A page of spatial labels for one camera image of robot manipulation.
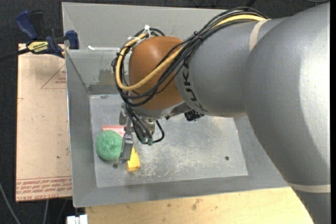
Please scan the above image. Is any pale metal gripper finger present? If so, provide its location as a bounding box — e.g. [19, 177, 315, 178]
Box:
[120, 134, 134, 163]

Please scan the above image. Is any yellow block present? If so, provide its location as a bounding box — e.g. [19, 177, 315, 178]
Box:
[126, 147, 141, 173]

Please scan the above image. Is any green ball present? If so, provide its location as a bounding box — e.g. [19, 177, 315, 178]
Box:
[94, 130, 124, 162]

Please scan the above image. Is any pink flat thing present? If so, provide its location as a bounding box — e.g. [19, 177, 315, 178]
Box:
[101, 125, 127, 136]

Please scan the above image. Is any grey metal bin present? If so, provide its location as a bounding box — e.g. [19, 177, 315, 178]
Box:
[61, 2, 290, 208]

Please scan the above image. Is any brown cardboard board red print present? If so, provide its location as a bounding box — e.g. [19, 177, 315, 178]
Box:
[15, 42, 73, 202]

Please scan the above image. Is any black cylinder on white bracket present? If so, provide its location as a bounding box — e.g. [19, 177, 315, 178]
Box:
[183, 109, 206, 122]

